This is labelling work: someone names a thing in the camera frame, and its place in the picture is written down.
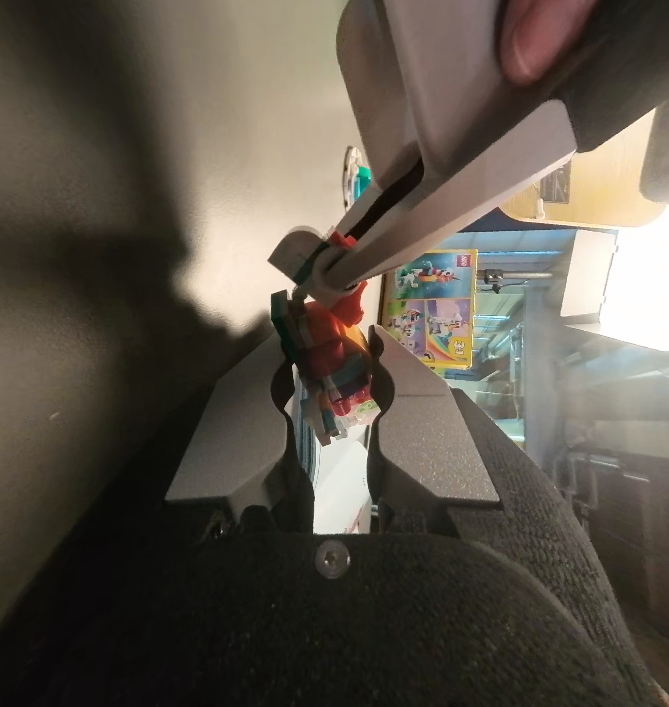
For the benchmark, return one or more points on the colourful toy brick fish body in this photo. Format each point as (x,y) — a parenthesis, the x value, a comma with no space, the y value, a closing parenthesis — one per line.
(326,353)

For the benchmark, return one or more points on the white teal loose bricks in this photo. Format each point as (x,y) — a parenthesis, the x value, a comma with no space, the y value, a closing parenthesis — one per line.
(348,182)

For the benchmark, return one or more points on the large led light panel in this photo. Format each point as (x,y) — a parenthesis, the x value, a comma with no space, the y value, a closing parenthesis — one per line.
(644,276)

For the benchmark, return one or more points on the person's left hand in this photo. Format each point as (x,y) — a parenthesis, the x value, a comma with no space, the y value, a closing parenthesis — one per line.
(533,38)

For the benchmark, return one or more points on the yellow toy set box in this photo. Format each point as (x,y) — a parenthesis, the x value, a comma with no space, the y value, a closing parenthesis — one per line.
(439,309)

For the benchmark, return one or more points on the orange toy brick head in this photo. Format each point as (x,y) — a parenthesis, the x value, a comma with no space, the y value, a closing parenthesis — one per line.
(351,309)

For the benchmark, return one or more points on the camera on metal pole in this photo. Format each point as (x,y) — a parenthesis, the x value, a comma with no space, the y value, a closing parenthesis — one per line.
(492,275)

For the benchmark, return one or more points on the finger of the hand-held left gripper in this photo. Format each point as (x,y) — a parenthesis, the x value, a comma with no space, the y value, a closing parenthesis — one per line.
(378,182)
(450,199)

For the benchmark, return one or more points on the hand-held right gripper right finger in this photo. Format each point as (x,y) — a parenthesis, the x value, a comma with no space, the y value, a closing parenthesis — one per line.
(434,442)

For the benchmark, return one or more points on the open pale blue instruction booklet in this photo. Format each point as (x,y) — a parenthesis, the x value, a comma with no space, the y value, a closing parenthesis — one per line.
(340,480)

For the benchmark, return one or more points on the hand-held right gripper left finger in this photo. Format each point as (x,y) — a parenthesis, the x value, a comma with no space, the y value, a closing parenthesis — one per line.
(229,442)

